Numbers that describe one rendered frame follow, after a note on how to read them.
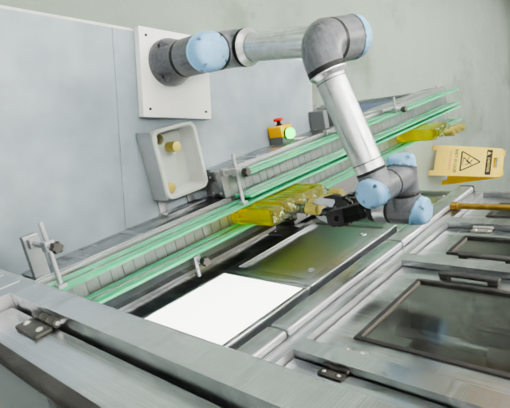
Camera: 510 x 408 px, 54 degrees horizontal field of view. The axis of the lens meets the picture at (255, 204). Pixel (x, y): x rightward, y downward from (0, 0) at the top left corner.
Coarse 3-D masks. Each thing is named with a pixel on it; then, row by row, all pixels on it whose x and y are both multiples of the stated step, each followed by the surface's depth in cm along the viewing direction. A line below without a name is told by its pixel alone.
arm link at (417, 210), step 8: (392, 200) 134; (400, 200) 130; (408, 200) 129; (416, 200) 130; (424, 200) 129; (384, 208) 135; (392, 208) 133; (400, 208) 131; (408, 208) 130; (416, 208) 128; (424, 208) 129; (432, 208) 132; (392, 216) 134; (400, 216) 132; (408, 216) 130; (416, 216) 129; (424, 216) 129; (416, 224) 131; (424, 224) 131
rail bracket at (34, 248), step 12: (24, 240) 123; (36, 240) 121; (48, 240) 116; (24, 252) 124; (36, 252) 125; (48, 252) 116; (60, 252) 114; (36, 264) 125; (36, 276) 125; (60, 276) 119; (60, 288) 119
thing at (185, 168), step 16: (176, 128) 157; (192, 128) 162; (192, 144) 165; (160, 160) 153; (176, 160) 166; (192, 160) 167; (176, 176) 166; (192, 176) 170; (176, 192) 160; (192, 192) 162
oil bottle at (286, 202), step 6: (264, 198) 168; (270, 198) 167; (276, 198) 165; (282, 198) 163; (288, 198) 162; (270, 204) 163; (276, 204) 161; (282, 204) 159; (288, 204) 159; (288, 210) 159
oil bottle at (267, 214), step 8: (248, 208) 163; (256, 208) 160; (264, 208) 158; (272, 208) 156; (280, 208) 156; (232, 216) 169; (240, 216) 166; (248, 216) 163; (256, 216) 160; (264, 216) 158; (272, 216) 155; (264, 224) 159; (272, 224) 157
